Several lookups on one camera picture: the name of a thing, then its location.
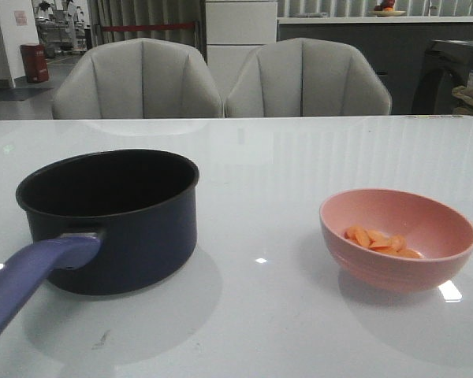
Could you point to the pink plastic bowl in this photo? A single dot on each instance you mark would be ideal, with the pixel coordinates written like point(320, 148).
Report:
point(441, 236)

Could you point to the orange ham slices pile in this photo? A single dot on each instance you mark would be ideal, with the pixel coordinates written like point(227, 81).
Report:
point(374, 240)

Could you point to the right grey upholstered chair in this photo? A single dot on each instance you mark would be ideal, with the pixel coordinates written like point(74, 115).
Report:
point(307, 78)

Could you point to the grey upholstered chair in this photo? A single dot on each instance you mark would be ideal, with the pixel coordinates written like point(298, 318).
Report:
point(307, 78)
point(138, 79)

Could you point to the left grey upholstered chair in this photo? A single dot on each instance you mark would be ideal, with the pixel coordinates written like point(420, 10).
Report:
point(138, 79)

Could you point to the white drawer cabinet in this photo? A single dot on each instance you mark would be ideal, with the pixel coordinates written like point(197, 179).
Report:
point(234, 28)

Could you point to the red barrier belt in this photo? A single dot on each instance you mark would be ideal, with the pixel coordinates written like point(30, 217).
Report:
point(150, 27)

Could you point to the grey counter white top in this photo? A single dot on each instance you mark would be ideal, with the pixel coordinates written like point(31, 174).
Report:
point(394, 46)

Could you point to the fruit plate on counter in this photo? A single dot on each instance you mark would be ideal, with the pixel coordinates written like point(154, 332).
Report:
point(386, 8)

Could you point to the dark grey appliance cabinet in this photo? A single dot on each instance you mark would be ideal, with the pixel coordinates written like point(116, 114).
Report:
point(446, 64)

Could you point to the red trash bin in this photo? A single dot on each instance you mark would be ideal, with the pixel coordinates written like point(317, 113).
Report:
point(35, 64)

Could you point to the beige folded cushion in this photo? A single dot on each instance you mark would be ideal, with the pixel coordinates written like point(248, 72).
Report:
point(464, 97)

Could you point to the dark blue saucepan purple handle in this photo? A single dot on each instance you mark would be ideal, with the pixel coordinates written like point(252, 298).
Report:
point(103, 223)

